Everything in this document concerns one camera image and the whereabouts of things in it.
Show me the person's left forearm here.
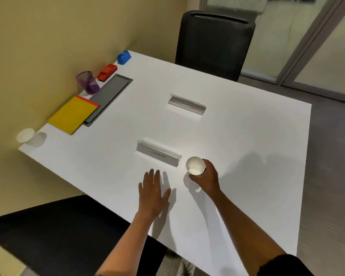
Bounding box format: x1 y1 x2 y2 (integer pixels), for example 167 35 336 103
95 212 156 276

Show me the red stapler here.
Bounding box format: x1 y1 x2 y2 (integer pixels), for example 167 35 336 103
96 63 118 82

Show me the person's right hand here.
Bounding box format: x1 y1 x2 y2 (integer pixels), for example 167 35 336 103
188 159 222 200

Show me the white paper cup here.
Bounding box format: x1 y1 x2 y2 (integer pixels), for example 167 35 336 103
16 128 36 144
185 156 207 178

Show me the yellow notepad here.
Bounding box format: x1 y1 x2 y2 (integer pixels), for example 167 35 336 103
47 95 100 136

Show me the glass partition with grey frame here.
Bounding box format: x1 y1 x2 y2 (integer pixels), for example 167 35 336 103
199 0 345 106

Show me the grey table cable hatch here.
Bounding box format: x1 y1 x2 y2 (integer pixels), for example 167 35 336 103
82 73 134 128

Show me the purple mesh pen cup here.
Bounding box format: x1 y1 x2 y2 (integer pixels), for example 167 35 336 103
76 71 101 95

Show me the person's right forearm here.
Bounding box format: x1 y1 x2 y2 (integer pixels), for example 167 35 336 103
210 190 288 276

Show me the clear acrylic name sign holder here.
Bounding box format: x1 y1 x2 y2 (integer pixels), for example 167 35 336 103
167 94 207 116
136 137 182 168

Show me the black mesh office chair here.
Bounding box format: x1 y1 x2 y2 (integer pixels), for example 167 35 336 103
0 194 168 276
175 10 257 82

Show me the blue tape dispenser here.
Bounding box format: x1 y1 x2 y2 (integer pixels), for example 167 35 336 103
117 49 132 66

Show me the person's black right sleeve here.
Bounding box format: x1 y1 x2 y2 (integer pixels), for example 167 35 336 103
257 254 314 276

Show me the person's left hand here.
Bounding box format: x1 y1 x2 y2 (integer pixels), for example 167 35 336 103
138 168 172 221

